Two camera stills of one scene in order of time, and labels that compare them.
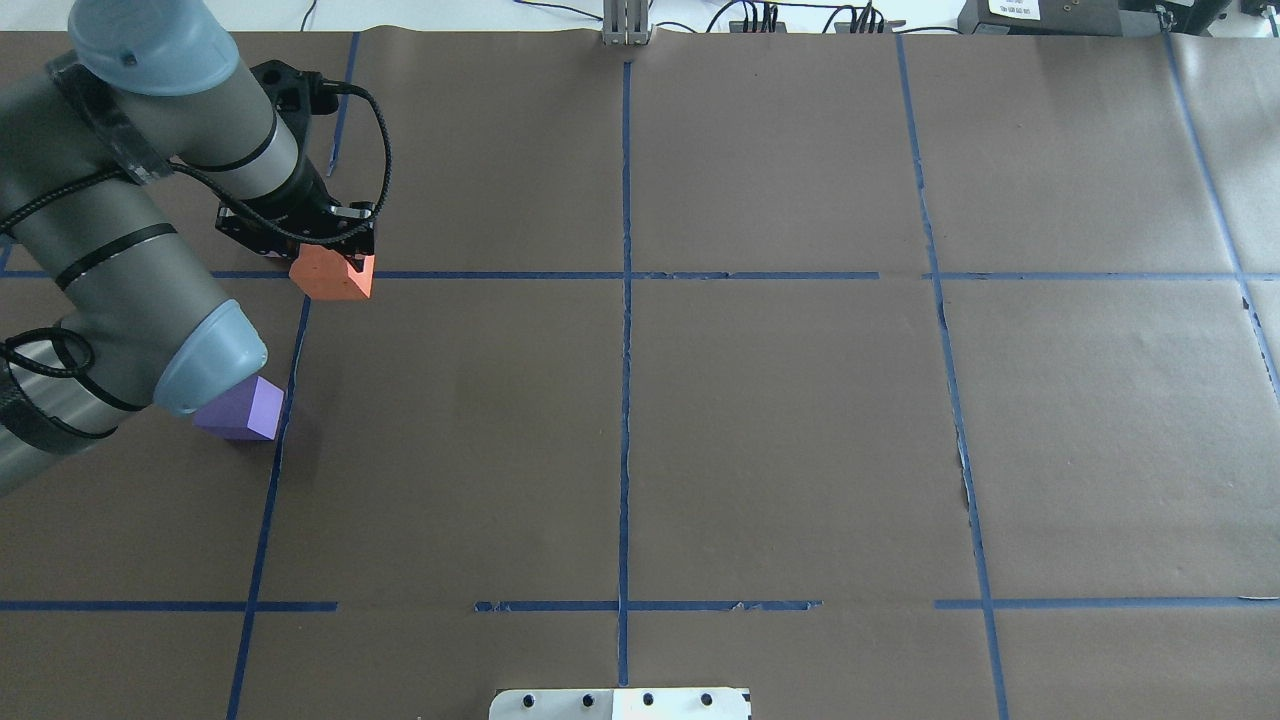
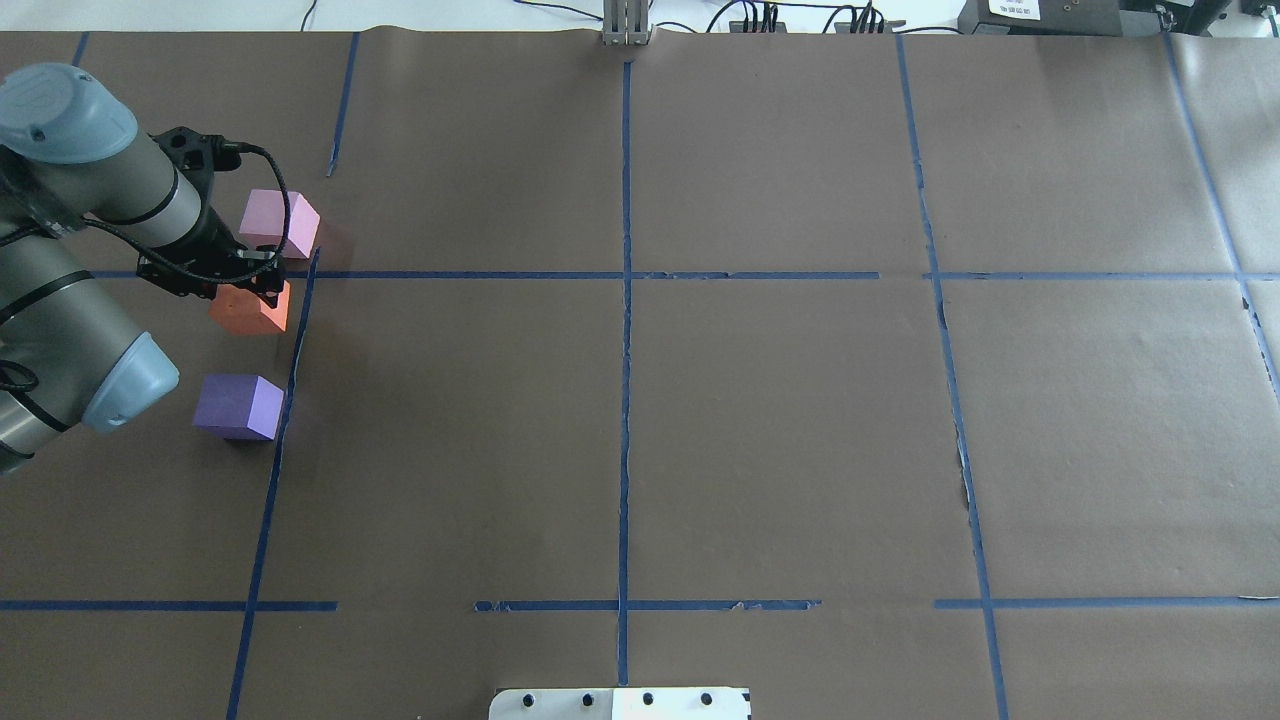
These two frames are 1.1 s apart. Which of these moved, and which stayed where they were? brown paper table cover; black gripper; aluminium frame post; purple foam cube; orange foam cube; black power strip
Moved: orange foam cube; black gripper
Stayed: black power strip; aluminium frame post; brown paper table cover; purple foam cube
